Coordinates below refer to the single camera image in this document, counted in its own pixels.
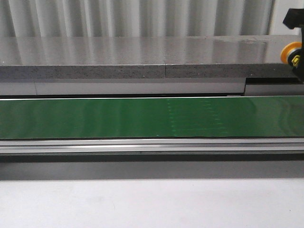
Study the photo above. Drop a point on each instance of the yellow push button switch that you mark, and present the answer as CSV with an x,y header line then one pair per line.
x,y
290,54

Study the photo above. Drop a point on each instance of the aluminium conveyor front rail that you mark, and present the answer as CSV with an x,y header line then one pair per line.
x,y
156,146

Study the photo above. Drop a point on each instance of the white corrugated curtain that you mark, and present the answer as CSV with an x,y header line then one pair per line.
x,y
134,18

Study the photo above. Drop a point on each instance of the white panel under slab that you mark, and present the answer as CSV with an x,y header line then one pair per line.
x,y
159,86

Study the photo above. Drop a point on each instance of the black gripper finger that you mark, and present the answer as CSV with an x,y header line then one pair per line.
x,y
295,19

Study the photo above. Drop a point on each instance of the green conveyor belt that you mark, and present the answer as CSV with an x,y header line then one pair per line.
x,y
174,117

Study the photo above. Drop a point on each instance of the grey stone slab shelf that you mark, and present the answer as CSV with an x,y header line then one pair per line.
x,y
53,58

